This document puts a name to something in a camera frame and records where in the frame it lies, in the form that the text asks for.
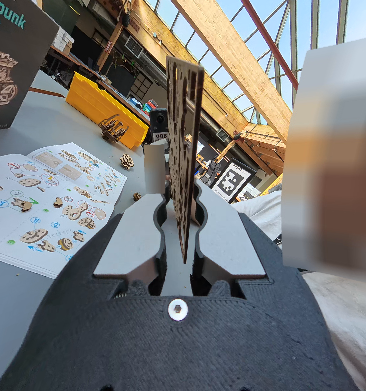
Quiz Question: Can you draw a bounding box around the laser-cut wooden parts sheet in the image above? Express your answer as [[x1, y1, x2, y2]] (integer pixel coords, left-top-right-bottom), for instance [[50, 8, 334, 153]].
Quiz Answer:
[[165, 56, 205, 265]]

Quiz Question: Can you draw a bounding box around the partly built wooden model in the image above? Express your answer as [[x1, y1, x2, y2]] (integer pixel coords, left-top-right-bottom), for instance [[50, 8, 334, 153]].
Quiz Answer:
[[98, 114, 129, 144]]

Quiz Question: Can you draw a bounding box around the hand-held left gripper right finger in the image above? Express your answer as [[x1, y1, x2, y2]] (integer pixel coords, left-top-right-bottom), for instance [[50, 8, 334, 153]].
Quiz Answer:
[[192, 180, 267, 296]]

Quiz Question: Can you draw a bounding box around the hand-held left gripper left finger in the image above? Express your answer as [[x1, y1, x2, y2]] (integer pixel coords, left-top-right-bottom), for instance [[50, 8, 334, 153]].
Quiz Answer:
[[93, 193, 168, 295]]

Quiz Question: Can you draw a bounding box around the stack of white boxes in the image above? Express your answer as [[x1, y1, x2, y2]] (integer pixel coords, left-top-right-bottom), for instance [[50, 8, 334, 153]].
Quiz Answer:
[[53, 29, 76, 51]]

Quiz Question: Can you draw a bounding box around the open instruction booklet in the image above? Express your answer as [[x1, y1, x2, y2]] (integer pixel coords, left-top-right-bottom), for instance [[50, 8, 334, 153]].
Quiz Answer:
[[0, 142, 128, 279]]

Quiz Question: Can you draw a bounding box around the black model kit box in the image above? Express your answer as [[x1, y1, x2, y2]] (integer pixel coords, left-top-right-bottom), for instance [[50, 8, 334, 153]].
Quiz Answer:
[[0, 0, 60, 131]]

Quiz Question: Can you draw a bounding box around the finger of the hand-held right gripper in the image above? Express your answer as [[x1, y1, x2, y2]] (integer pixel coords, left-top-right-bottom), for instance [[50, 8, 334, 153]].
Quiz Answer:
[[144, 138, 169, 196]]

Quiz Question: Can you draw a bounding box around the yellow plastic bin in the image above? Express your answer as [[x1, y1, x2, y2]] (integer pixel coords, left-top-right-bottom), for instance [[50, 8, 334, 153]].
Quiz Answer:
[[66, 72, 149, 149]]

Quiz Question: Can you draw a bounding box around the framed black-white marker sign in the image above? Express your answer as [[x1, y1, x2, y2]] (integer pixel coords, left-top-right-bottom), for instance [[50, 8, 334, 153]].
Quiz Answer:
[[212, 157, 257, 204]]

